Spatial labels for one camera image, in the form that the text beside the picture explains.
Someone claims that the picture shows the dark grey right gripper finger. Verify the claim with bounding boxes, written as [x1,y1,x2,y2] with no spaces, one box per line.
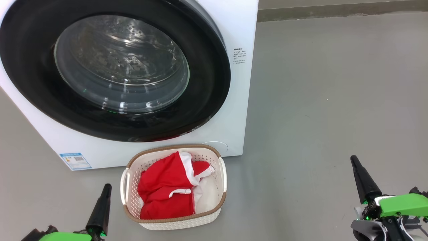
[350,155,382,205]

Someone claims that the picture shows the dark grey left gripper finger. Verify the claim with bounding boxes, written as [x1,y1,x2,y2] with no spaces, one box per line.
[86,183,112,235]

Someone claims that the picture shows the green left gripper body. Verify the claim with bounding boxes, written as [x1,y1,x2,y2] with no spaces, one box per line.
[20,224,107,241]

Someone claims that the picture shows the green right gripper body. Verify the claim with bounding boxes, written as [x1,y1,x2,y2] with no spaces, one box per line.
[363,187,428,241]

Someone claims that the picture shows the red and white garment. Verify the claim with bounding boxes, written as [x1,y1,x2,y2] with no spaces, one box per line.
[138,151,215,220]

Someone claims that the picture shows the black-rimmed glass washer door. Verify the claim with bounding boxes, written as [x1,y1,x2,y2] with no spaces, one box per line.
[0,0,232,143]

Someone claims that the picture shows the cream basket with brown rim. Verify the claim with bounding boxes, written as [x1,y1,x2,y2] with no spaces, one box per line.
[120,144,228,231]

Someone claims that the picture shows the white front-load washing machine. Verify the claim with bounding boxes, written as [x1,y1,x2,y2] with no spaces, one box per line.
[0,0,259,171]

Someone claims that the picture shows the blue energy label sticker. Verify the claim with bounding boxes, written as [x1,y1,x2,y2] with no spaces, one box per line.
[59,153,92,170]

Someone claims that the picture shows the round white filter cover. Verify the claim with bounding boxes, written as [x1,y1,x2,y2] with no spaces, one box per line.
[202,141,229,157]

